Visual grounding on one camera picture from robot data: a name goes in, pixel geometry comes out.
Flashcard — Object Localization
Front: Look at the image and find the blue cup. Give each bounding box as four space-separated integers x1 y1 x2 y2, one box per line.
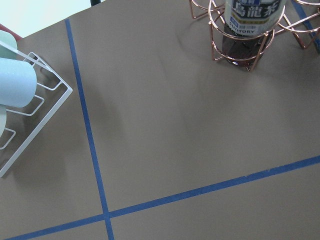
0 58 37 108

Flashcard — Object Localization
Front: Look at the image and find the green cup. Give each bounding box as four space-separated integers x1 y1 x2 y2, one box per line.
0 29 19 62

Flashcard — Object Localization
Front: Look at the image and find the white cup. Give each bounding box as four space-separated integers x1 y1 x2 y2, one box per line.
0 105 7 137

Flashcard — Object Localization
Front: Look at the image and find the drink bottle front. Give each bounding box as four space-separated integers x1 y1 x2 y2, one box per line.
222 0 286 67

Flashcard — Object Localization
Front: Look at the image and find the copper wire bottle rack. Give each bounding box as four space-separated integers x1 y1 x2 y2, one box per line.
189 0 320 72

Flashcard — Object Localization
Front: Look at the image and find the white wire cup basket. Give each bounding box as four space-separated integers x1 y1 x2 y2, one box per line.
0 41 73 177

